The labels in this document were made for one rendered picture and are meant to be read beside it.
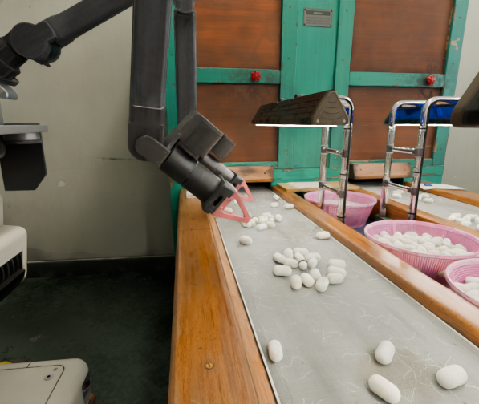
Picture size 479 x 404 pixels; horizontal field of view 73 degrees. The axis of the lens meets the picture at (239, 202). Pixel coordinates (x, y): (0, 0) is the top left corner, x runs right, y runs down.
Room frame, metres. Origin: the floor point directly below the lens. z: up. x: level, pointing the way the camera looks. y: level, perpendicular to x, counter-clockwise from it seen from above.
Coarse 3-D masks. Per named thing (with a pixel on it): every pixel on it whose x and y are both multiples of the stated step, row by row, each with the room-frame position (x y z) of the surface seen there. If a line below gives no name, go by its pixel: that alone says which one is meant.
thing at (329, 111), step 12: (300, 96) 0.86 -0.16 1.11; (312, 96) 0.77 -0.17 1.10; (324, 96) 0.69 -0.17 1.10; (336, 96) 0.69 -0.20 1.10; (264, 108) 1.19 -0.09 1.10; (276, 108) 1.02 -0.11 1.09; (288, 108) 0.89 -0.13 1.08; (300, 108) 0.79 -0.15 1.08; (312, 108) 0.72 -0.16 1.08; (324, 108) 0.68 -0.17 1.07; (336, 108) 0.69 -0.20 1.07; (252, 120) 1.27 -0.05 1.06; (264, 120) 1.08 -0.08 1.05; (276, 120) 0.94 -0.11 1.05; (288, 120) 0.83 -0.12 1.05; (300, 120) 0.75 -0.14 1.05; (312, 120) 0.68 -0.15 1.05; (324, 120) 0.68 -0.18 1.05; (336, 120) 0.69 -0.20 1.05; (348, 120) 0.69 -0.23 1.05
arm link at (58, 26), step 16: (96, 0) 0.86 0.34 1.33; (112, 0) 0.87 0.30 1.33; (128, 0) 0.87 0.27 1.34; (176, 0) 0.88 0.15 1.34; (64, 16) 0.85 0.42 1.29; (80, 16) 0.86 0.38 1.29; (96, 16) 0.86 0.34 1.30; (112, 16) 0.89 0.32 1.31; (16, 32) 0.81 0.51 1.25; (32, 32) 0.82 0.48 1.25; (48, 32) 0.82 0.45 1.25; (64, 32) 0.85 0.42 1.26; (80, 32) 0.87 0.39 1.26; (16, 48) 0.81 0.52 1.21; (32, 48) 0.82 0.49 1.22; (48, 48) 0.84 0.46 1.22
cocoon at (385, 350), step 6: (384, 342) 0.37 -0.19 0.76; (390, 342) 0.37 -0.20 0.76; (378, 348) 0.36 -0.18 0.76; (384, 348) 0.36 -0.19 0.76; (390, 348) 0.36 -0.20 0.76; (378, 354) 0.36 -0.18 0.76; (384, 354) 0.35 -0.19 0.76; (390, 354) 0.35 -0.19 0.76; (378, 360) 0.35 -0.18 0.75; (384, 360) 0.35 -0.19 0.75; (390, 360) 0.35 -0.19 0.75
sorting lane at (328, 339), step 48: (240, 192) 1.42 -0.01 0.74; (288, 240) 0.81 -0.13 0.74; (336, 240) 0.80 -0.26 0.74; (240, 288) 0.55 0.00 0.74; (288, 288) 0.55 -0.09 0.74; (336, 288) 0.55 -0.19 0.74; (384, 288) 0.55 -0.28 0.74; (288, 336) 0.41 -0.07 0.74; (336, 336) 0.41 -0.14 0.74; (384, 336) 0.41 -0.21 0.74; (432, 336) 0.41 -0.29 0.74; (288, 384) 0.32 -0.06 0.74; (336, 384) 0.32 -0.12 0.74; (432, 384) 0.32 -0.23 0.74
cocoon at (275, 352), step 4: (272, 340) 0.38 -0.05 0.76; (276, 340) 0.38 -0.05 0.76; (268, 344) 0.38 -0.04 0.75; (272, 344) 0.37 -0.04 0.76; (276, 344) 0.37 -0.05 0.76; (280, 344) 0.38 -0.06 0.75; (268, 348) 0.37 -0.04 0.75; (272, 348) 0.36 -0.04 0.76; (276, 348) 0.36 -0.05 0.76; (280, 348) 0.37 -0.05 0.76; (272, 352) 0.36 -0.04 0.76; (276, 352) 0.36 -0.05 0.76; (280, 352) 0.36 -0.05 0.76; (272, 356) 0.36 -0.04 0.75; (276, 356) 0.35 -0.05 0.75; (280, 356) 0.36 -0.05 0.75; (272, 360) 0.36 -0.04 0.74; (276, 360) 0.35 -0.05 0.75; (280, 360) 0.36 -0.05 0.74
